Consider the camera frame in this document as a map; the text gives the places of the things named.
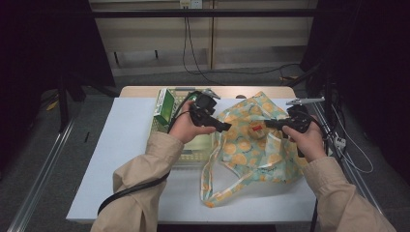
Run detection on white table mat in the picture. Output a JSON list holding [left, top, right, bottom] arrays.
[[66, 97, 319, 224]]

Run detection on black metal stand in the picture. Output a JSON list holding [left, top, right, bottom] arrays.
[[57, 72, 87, 133]]

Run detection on black horizontal bar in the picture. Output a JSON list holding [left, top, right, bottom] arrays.
[[91, 8, 318, 19]]

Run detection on orange fruit print tote bag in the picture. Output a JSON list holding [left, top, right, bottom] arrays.
[[200, 91, 309, 209]]

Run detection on person's right hand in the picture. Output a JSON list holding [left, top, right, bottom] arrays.
[[281, 115, 328, 163]]

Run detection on white cable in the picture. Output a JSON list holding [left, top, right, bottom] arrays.
[[330, 104, 375, 175]]

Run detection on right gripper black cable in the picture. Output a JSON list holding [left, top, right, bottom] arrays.
[[308, 114, 333, 232]]

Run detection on white wall socket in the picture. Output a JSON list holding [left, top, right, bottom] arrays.
[[179, 0, 204, 10]]

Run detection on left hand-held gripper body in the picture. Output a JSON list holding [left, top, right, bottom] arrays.
[[188, 88, 222, 128]]

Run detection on pale yellow perforated plastic basket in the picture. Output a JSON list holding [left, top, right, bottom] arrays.
[[148, 86, 217, 166]]

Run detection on black hanging cable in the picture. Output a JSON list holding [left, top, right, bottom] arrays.
[[182, 8, 303, 86]]

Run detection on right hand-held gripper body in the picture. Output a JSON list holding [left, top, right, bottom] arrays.
[[284, 96, 326, 159]]

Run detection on metal floor rail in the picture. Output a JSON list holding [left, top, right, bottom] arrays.
[[308, 97, 395, 232], [6, 117, 77, 232]]

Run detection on tall green and white box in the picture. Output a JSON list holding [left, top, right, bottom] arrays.
[[153, 88, 177, 127]]

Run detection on person's left hand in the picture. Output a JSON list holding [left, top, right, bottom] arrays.
[[167, 101, 217, 145]]

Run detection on black curtain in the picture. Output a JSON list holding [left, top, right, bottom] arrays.
[[299, 0, 410, 177], [0, 0, 116, 175]]

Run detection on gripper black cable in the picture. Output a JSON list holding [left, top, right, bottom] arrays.
[[97, 91, 201, 217], [308, 114, 333, 232]]

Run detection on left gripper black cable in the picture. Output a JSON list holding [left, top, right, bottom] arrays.
[[97, 91, 201, 217]]

